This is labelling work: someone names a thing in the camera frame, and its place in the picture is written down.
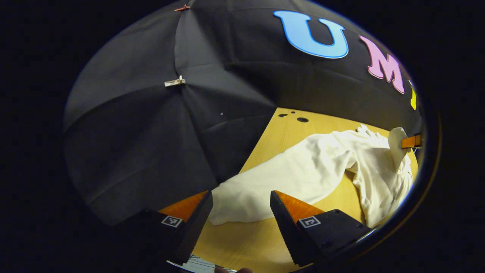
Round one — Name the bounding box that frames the silver backdrop clip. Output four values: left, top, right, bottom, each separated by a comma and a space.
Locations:
164, 75, 186, 88

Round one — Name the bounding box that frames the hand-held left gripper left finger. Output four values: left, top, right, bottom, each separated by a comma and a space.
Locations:
114, 190, 214, 266

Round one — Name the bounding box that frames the black backdrop cloth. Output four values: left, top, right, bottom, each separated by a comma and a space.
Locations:
63, 0, 425, 228

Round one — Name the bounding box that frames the person's striped clothing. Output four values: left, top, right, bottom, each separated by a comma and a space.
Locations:
167, 253, 228, 273

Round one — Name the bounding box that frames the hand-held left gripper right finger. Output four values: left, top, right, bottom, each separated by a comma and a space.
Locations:
270, 190, 375, 267

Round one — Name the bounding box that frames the white long-sleeved garment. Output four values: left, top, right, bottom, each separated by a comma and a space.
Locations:
208, 124, 414, 228

